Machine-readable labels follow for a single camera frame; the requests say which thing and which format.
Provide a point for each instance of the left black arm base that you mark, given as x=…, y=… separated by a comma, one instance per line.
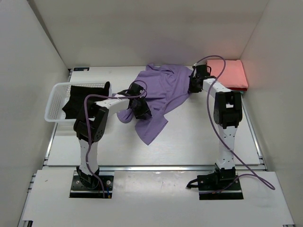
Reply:
x=80, y=188

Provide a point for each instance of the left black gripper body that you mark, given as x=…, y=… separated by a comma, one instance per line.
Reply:
x=132, y=107

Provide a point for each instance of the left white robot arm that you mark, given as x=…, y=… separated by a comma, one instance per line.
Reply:
x=91, y=123

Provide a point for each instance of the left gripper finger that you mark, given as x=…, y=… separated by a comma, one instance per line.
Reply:
x=146, y=112
x=139, y=114

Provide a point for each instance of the purple t shirt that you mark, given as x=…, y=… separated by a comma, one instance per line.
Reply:
x=167, y=87

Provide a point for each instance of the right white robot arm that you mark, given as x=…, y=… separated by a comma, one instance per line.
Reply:
x=227, y=116

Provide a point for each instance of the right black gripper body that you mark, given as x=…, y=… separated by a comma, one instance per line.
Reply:
x=192, y=88

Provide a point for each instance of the pink folded t shirt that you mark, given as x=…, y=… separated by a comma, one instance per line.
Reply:
x=233, y=75

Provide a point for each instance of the white plastic basket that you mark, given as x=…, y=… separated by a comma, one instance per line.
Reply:
x=60, y=95

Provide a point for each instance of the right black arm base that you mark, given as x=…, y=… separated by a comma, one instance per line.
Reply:
x=221, y=184

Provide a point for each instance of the black t shirt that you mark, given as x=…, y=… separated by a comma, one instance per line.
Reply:
x=78, y=95

